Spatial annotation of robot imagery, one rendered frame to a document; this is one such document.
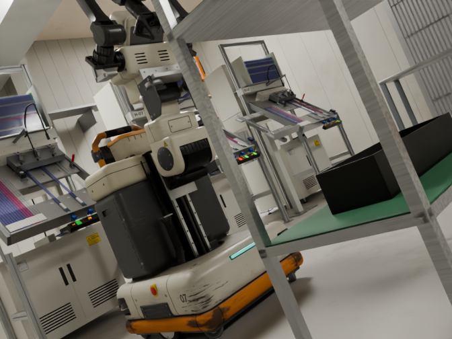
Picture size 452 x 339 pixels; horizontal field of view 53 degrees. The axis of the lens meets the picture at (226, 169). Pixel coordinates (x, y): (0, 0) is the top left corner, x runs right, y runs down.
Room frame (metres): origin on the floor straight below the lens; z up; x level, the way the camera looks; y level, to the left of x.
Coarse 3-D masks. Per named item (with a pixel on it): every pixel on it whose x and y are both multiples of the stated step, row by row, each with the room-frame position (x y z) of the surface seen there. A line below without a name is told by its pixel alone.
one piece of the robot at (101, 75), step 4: (92, 68) 1.82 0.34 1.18; (108, 68) 1.79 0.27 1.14; (112, 68) 1.80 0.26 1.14; (96, 72) 1.82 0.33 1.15; (100, 72) 1.80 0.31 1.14; (104, 72) 1.77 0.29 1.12; (108, 72) 1.77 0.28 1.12; (112, 72) 1.78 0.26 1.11; (116, 72) 1.79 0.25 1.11; (96, 76) 1.82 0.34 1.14; (100, 76) 1.80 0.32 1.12; (104, 76) 1.78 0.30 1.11; (108, 76) 1.77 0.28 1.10; (112, 76) 1.80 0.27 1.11; (96, 80) 1.82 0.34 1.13; (100, 80) 1.81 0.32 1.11; (104, 80) 1.83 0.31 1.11
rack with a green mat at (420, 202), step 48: (240, 0) 1.06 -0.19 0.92; (288, 0) 1.20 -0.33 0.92; (336, 0) 0.84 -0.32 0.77; (192, 96) 1.15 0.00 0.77; (384, 144) 0.85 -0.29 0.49; (240, 192) 1.14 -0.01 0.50; (432, 192) 0.93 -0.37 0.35; (288, 240) 1.09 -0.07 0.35; (336, 240) 0.98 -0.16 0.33; (432, 240) 0.84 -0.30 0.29; (288, 288) 1.15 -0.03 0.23
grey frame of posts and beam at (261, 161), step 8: (120, 88) 3.76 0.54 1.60; (120, 96) 3.73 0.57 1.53; (184, 104) 4.14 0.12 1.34; (192, 104) 4.21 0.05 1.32; (128, 112) 3.73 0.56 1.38; (128, 120) 3.75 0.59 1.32; (136, 120) 3.81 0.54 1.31; (264, 168) 3.90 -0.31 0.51; (264, 176) 3.92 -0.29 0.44; (272, 184) 3.91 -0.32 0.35; (272, 192) 3.92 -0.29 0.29; (280, 200) 3.92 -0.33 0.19; (280, 208) 3.91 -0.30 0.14
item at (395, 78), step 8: (432, 56) 3.51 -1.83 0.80; (440, 56) 3.48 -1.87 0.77; (416, 64) 3.59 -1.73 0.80; (424, 64) 3.56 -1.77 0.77; (400, 72) 3.67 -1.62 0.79; (408, 72) 3.69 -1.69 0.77; (384, 80) 3.76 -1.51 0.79; (392, 80) 3.84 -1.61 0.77; (384, 88) 3.77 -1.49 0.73; (400, 88) 4.09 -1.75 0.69; (400, 96) 4.11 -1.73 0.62; (392, 104) 3.77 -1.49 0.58; (408, 104) 4.09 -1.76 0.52; (392, 112) 3.79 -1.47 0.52; (408, 112) 4.10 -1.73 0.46; (400, 120) 3.77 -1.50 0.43; (416, 120) 4.11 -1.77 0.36; (400, 128) 3.78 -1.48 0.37
